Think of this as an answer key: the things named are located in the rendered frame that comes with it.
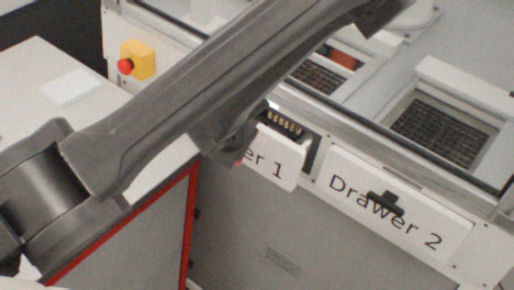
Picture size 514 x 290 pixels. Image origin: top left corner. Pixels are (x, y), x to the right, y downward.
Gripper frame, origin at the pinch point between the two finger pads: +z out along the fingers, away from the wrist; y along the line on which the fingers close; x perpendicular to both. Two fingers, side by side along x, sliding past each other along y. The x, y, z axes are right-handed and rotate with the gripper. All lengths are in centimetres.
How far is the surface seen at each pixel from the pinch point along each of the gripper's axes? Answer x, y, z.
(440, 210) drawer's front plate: -37.1, 7.8, 2.0
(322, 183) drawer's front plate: -15.4, 1.5, 8.6
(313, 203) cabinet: -14.2, -3.1, 18.2
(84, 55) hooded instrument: 85, -1, 50
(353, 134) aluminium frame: -17.4, 12.1, -0.1
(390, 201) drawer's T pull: -29.1, 4.8, 1.6
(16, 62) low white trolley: 68, -12, 6
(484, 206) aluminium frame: -42.6, 11.9, -0.5
